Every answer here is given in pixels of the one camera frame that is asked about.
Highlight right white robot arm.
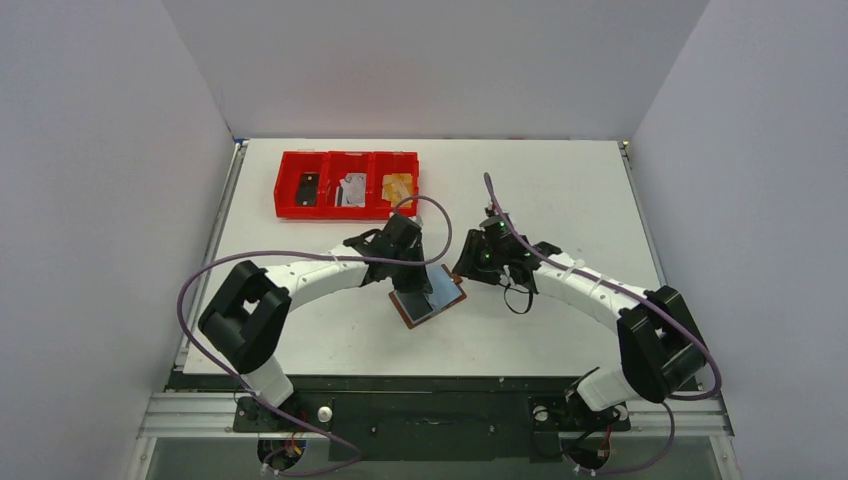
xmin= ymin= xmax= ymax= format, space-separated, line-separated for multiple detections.
xmin=453 ymin=214 xmax=709 ymax=427

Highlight white cards in bin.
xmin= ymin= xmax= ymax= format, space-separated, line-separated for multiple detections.
xmin=335 ymin=185 xmax=347 ymax=207

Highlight aluminium frame rail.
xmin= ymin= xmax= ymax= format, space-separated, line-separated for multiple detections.
xmin=138 ymin=393 xmax=734 ymax=439

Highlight red middle bin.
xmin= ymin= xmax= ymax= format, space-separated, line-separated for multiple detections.
xmin=327 ymin=151 xmax=370 ymax=220

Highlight white VIP card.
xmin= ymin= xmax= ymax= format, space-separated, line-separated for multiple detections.
xmin=339 ymin=173 xmax=367 ymax=208

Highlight black card holder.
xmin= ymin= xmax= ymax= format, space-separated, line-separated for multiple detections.
xmin=294 ymin=172 xmax=320 ymax=207

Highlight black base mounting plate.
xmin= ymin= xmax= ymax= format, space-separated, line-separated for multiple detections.
xmin=166 ymin=372 xmax=668 ymax=470

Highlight red left bin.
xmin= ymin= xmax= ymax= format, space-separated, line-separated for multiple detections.
xmin=273 ymin=151 xmax=328 ymax=220

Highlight dark grey chip card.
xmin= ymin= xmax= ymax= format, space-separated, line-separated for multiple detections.
xmin=396 ymin=292 xmax=434 ymax=324

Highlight red right bin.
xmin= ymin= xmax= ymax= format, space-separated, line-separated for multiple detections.
xmin=366 ymin=151 xmax=419 ymax=218

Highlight brown leather card holder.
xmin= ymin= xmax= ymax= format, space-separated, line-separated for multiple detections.
xmin=389 ymin=265 xmax=467 ymax=329

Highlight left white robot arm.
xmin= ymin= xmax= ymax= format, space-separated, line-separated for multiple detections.
xmin=199 ymin=215 xmax=432 ymax=430

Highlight yellow card holder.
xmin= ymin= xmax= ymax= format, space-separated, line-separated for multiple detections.
xmin=381 ymin=173 xmax=414 ymax=207

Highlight red bin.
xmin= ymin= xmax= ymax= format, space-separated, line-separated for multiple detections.
xmin=327 ymin=151 xmax=370 ymax=220
xmin=366 ymin=151 xmax=419 ymax=218
xmin=273 ymin=151 xmax=328 ymax=220

